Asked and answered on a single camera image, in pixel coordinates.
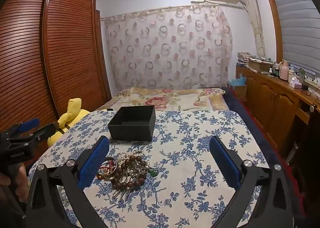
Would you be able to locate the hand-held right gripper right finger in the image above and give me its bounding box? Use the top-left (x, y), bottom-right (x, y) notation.
top-left (209, 136), bottom-right (293, 228)

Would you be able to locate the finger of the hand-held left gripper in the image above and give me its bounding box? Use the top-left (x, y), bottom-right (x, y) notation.
top-left (5, 118), bottom-right (41, 140)
top-left (11, 122), bottom-right (60, 145)

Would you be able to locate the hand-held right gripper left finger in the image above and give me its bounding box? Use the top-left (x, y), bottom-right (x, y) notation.
top-left (26, 135), bottom-right (110, 228)

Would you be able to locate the red and gold bangle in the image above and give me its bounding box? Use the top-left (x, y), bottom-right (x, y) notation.
top-left (97, 159), bottom-right (119, 181)

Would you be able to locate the white pearl necklace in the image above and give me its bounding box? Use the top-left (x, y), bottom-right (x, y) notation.
top-left (117, 150), bottom-right (146, 165)

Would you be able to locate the bronze metal hair comb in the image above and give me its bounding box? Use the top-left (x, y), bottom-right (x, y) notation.
top-left (114, 164), bottom-right (148, 201)

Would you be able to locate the brown wooden bead bracelet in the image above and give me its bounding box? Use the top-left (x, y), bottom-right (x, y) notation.
top-left (110, 155), bottom-right (151, 191)

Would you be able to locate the black storage box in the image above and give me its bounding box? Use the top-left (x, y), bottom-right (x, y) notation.
top-left (107, 105), bottom-right (156, 141)

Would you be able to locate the person's left hand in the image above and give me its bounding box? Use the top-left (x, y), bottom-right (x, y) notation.
top-left (0, 162), bottom-right (31, 203)

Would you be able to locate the yellow plush toy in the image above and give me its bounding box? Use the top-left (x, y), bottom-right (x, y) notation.
top-left (47, 98), bottom-right (90, 146)

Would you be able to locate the blue floral tablecloth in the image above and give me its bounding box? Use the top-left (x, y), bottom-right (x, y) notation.
top-left (29, 109), bottom-right (267, 228)

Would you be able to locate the dark blue bed sheet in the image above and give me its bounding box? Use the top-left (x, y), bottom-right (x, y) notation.
top-left (222, 88), bottom-right (284, 171)

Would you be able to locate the small brown cardboard box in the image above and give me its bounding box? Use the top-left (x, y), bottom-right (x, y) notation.
top-left (234, 85), bottom-right (248, 102)

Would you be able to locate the wooden sideboard cabinet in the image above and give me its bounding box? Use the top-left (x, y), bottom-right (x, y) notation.
top-left (236, 64), bottom-right (320, 155)

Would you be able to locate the brown louvred wooden wardrobe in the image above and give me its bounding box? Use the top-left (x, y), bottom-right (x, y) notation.
top-left (0, 0), bottom-right (112, 150)

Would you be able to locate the blue plastic bag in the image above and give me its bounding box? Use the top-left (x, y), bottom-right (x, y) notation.
top-left (227, 73), bottom-right (248, 88)

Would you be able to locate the floral bed blanket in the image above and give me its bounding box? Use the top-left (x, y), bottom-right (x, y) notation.
top-left (96, 87), bottom-right (227, 113)

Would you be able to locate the open cardboard box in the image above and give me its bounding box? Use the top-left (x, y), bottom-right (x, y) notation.
top-left (246, 58), bottom-right (273, 74)

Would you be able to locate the pink tissue box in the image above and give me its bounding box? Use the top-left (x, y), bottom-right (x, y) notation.
top-left (289, 76), bottom-right (303, 89)

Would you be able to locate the pink thermos jug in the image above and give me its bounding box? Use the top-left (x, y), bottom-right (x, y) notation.
top-left (279, 60), bottom-right (290, 81)

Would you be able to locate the pile of patterned cloth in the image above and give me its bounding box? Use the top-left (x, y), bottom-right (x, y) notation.
top-left (237, 51), bottom-right (275, 66)

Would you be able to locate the tied cream curtain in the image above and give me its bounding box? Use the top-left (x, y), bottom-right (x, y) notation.
top-left (238, 0), bottom-right (267, 59)

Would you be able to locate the grey window blind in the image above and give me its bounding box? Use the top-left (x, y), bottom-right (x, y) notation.
top-left (265, 0), bottom-right (320, 75)

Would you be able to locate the black charger with cable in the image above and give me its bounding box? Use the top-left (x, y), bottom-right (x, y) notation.
top-left (301, 84), bottom-right (320, 105)

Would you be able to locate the ring-patterned sheer curtain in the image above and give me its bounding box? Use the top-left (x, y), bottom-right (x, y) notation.
top-left (101, 4), bottom-right (233, 90)

